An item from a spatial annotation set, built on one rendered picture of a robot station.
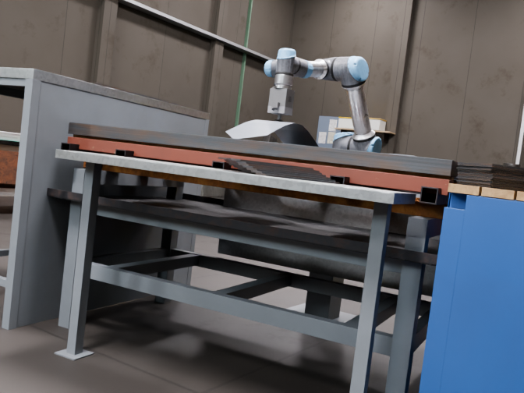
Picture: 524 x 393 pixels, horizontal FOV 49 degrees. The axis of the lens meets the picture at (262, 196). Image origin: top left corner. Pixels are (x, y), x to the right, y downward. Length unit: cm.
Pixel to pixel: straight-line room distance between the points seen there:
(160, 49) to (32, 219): 985
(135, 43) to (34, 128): 929
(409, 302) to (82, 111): 161
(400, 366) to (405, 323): 14
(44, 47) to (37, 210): 796
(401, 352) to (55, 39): 925
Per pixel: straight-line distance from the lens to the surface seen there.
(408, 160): 184
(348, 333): 195
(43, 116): 252
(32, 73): 249
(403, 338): 189
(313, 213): 277
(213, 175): 173
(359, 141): 294
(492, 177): 153
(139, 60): 1178
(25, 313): 262
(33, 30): 1028
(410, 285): 186
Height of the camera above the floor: 78
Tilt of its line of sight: 3 degrees down
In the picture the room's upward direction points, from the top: 7 degrees clockwise
